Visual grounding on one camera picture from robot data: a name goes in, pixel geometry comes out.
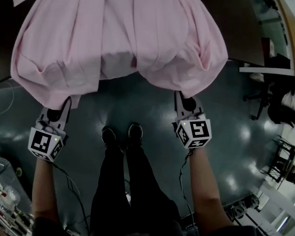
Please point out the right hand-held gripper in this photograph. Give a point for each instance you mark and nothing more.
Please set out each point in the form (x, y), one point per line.
(199, 131)

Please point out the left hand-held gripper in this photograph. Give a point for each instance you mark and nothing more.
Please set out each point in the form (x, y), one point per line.
(40, 141)

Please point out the pink robe garment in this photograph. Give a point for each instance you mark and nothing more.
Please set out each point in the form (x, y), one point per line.
(118, 33)

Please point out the person's right forearm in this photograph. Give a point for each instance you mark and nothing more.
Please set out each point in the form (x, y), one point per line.
(206, 193)

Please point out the person's left forearm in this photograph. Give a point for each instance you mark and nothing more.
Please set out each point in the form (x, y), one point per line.
(44, 193)

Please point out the person's left black shoe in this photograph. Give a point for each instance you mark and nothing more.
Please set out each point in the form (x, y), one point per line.
(108, 136)

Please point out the person's black shoe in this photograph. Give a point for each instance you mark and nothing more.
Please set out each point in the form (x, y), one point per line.
(135, 133)
(108, 136)

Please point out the person's right black shoe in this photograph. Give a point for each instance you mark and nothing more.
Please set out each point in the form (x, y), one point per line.
(135, 133)

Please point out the clear plastic cart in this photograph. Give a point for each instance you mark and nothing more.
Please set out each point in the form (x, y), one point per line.
(5, 181)

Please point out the seated person in white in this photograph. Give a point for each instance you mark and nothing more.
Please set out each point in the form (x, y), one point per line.
(273, 102)

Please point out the person's black trousers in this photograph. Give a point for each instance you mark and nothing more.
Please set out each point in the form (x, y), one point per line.
(137, 193)

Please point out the black metal rack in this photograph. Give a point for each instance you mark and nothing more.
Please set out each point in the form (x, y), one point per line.
(280, 156)

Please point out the person's black printed shirt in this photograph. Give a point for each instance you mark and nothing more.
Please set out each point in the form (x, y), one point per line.
(46, 227)

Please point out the light wooden table white frame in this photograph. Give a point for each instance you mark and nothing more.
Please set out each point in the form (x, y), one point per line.
(286, 21)

